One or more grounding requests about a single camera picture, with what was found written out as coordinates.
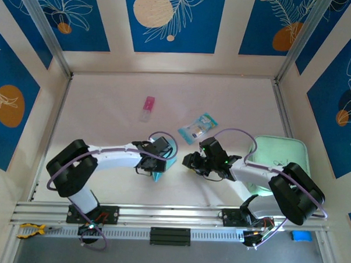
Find black controller board with wires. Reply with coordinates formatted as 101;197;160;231
242;220;275;250
76;222;103;246

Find aluminium mounting rail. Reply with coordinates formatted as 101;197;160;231
9;194;332;241

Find blue white snack packet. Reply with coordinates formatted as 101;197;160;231
177;110;219;146

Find aluminium table edge rail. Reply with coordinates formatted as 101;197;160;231
266;79;318;208
29;71;73;205

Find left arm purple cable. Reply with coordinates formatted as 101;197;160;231
44;127;180;254

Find slotted grey cable duct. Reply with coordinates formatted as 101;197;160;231
16;219;247;248

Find clear bottle with pink cap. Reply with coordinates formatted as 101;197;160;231
139;95;157;124

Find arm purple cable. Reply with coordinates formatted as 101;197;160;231
44;127;180;254
208;127;332;254

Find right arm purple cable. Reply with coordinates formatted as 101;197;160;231
208;127;332;254

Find black ribbed block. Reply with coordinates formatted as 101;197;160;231
149;226;192;247

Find yellow black pliers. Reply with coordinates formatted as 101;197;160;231
15;222;63;241

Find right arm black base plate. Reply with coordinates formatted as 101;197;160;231
221;208;275;229

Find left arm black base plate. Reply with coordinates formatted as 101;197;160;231
65;202;120;226

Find aluminium frame post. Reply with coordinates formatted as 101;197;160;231
13;0;76;78
275;0;336;87

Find small blue block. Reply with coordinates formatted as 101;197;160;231
289;229;313;243

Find light blue cloth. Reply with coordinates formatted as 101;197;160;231
151;137;179;184

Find mint green zip pouch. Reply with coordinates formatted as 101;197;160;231
245;134;314;199

